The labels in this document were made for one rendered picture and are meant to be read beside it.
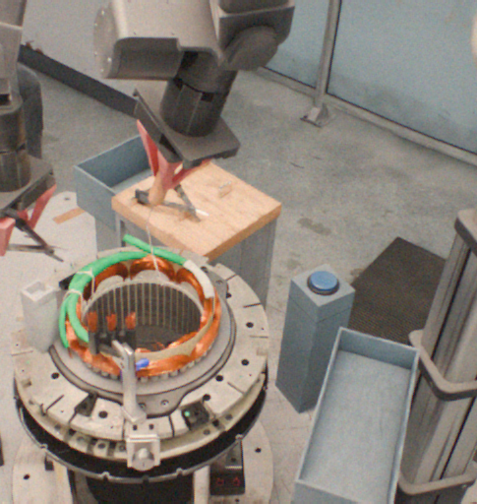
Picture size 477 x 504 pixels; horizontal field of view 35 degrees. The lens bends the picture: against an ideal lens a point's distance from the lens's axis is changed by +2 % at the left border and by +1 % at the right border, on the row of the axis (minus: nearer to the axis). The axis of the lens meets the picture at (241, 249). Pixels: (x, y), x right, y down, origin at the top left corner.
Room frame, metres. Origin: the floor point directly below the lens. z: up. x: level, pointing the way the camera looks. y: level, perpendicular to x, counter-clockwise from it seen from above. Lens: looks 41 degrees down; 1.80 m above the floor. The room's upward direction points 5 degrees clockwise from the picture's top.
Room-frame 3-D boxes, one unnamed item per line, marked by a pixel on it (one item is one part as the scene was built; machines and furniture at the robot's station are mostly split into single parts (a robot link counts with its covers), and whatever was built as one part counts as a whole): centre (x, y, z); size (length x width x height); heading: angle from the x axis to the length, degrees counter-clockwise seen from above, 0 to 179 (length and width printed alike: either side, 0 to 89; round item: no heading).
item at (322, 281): (0.83, -0.13, 1.04); 0.04 x 0.04 x 0.01
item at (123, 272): (0.70, 0.17, 1.12); 0.06 x 0.02 x 0.04; 141
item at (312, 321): (0.83, -0.13, 0.91); 0.07 x 0.07 x 0.25; 36
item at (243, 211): (0.97, 0.08, 1.05); 0.20 x 0.19 x 0.02; 52
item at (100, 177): (1.06, 0.20, 0.92); 0.17 x 0.11 x 0.28; 142
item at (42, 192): (0.73, 0.28, 1.21); 0.07 x 0.07 x 0.09; 69
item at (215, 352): (0.65, 0.12, 1.05); 0.22 x 0.22 x 0.12
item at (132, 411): (0.51, 0.10, 1.15); 0.03 x 0.02 x 0.12; 43
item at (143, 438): (0.49, 0.09, 1.07); 0.04 x 0.02 x 0.05; 99
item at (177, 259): (0.72, 0.09, 1.15); 0.15 x 0.04 x 0.02; 51
